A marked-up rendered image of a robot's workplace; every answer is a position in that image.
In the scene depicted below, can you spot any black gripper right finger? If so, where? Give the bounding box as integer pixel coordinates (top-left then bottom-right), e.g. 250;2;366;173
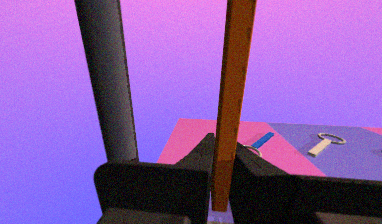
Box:
229;142;382;224

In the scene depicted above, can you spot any blue handle with tan oval loop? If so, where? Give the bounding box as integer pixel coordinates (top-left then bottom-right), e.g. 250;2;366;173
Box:
243;132;275;157

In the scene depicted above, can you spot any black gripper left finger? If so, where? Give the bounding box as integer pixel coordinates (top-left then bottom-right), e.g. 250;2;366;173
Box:
93;133;215;224

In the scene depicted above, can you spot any beige loop with straight handle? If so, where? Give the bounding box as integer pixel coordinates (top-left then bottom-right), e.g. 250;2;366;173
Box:
307;133;345;158

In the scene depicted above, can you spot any grey loop with orange handle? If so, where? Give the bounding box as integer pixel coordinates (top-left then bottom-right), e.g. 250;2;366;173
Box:
211;0;258;213

